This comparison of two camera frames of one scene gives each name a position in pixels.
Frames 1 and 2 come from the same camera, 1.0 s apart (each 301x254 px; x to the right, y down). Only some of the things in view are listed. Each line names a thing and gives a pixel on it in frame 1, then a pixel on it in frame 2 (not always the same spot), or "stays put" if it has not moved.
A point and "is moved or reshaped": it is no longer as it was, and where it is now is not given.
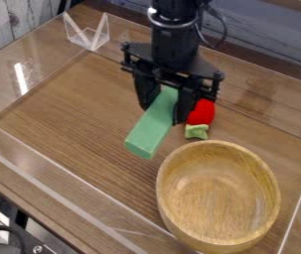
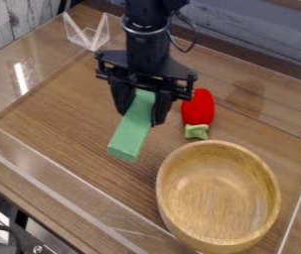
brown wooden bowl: (218, 193) stays put
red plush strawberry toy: (199, 119) stays put
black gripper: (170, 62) → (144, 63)
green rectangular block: (150, 131) is moved or reshaped
